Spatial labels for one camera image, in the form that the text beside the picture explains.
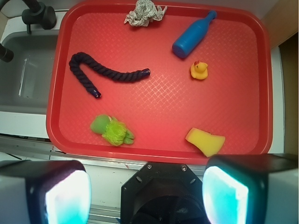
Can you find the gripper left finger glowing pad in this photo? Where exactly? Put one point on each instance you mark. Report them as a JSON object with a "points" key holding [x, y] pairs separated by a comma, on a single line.
{"points": [[44, 192]]}

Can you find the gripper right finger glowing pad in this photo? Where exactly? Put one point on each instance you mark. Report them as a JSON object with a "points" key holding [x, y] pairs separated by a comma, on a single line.
{"points": [[252, 189]]}

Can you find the green plush animal toy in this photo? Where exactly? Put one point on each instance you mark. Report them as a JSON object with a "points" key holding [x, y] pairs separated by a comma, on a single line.
{"points": [[112, 130]]}

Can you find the yellow sponge piece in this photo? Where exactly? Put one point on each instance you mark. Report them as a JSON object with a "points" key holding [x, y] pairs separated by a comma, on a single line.
{"points": [[207, 143]]}

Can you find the grey sink basin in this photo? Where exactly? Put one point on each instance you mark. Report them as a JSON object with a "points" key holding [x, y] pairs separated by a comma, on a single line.
{"points": [[25, 81]]}

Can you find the red plastic tray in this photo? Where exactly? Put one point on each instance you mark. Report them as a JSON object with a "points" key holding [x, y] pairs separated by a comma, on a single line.
{"points": [[103, 66]]}

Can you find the yellow rubber duck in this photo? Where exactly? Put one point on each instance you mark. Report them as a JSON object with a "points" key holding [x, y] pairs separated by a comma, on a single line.
{"points": [[199, 70]]}

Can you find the blue plastic bottle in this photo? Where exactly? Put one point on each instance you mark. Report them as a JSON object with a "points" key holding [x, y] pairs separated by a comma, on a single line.
{"points": [[193, 35]]}

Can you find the black faucet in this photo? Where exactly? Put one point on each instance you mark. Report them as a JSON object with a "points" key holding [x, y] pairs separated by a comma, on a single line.
{"points": [[36, 14]]}

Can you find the crumpled paper ball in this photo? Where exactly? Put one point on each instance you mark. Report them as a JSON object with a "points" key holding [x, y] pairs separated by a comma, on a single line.
{"points": [[144, 13]]}

